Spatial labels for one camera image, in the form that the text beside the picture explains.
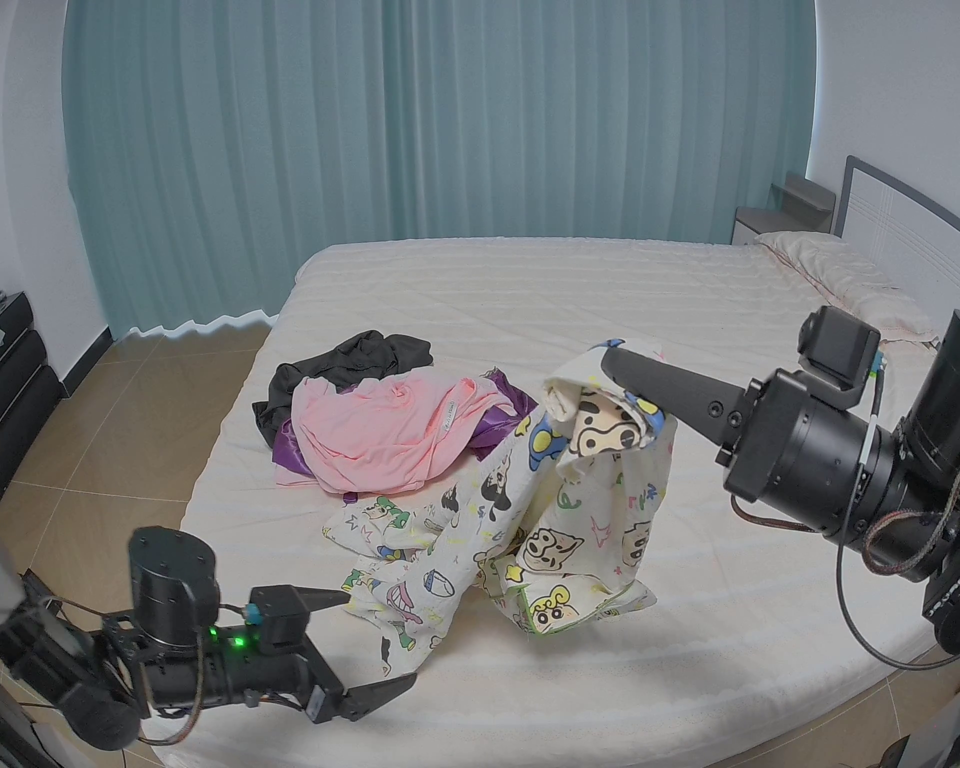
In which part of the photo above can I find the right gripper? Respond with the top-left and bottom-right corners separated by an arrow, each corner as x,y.
601,348 -> 876,537

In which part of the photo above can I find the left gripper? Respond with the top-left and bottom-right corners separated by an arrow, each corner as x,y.
152,587 -> 418,726

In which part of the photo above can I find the white printed pyjama top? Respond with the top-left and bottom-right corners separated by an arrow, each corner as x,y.
322,337 -> 680,676

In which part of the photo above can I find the bed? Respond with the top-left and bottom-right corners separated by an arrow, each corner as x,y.
138,156 -> 960,768

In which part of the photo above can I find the purple satin garment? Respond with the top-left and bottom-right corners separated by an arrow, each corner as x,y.
271,371 -> 540,505

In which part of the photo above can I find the cream pillow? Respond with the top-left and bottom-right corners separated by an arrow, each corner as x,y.
752,231 -> 942,346

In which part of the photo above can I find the grey bedside table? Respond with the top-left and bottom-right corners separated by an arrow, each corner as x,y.
731,171 -> 837,247

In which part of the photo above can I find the pink garment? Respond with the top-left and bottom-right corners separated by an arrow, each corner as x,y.
273,373 -> 502,498

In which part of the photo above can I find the black garment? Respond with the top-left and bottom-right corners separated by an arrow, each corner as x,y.
251,328 -> 435,451

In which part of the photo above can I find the blue-green curtain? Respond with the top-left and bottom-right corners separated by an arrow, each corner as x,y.
61,0 -> 819,340

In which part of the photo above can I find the black chest of drawers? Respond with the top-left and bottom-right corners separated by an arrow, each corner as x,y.
0,288 -> 63,500

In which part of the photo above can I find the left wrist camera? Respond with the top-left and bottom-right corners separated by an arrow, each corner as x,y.
247,585 -> 310,655

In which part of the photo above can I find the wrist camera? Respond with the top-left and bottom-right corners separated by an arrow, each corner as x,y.
247,585 -> 310,655
797,304 -> 881,412

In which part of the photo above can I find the black cable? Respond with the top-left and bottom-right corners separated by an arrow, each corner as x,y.
834,536 -> 942,671
729,495 -> 826,535

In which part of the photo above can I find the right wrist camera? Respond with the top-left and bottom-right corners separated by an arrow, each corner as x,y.
797,304 -> 881,412

